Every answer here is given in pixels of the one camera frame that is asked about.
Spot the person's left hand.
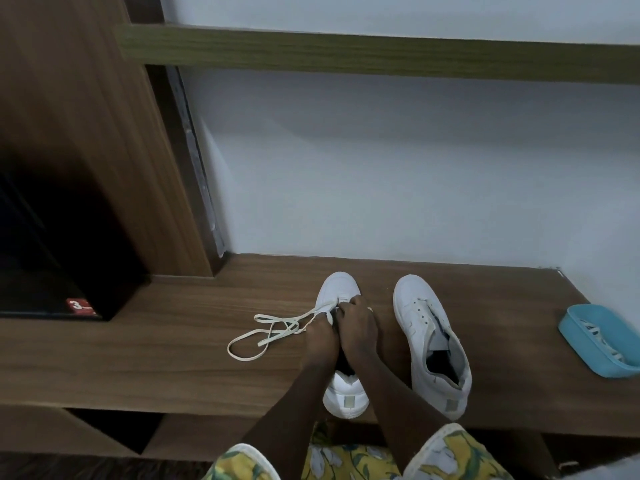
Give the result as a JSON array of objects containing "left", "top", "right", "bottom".
[{"left": 303, "top": 314, "right": 341, "bottom": 365}]

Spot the person's right hand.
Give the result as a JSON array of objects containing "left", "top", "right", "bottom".
[{"left": 333, "top": 294, "right": 380, "bottom": 365}]

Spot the white sneaker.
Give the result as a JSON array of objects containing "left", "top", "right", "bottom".
[
  {"left": 315, "top": 271, "right": 371, "bottom": 421},
  {"left": 393, "top": 274, "right": 473, "bottom": 422}
]

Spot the person's right forearm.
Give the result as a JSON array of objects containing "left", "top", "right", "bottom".
[{"left": 352, "top": 352, "right": 452, "bottom": 461}]

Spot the person's left forearm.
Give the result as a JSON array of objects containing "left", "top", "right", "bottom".
[{"left": 239, "top": 352, "right": 339, "bottom": 461}]

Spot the striped laces bundle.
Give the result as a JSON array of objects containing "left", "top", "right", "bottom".
[{"left": 577, "top": 319, "right": 626, "bottom": 363}]

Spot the blue plastic basket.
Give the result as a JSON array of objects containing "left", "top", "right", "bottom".
[{"left": 557, "top": 303, "right": 640, "bottom": 379}]

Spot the wooden wall shelf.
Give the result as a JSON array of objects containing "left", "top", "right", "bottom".
[{"left": 113, "top": 23, "right": 640, "bottom": 87}]

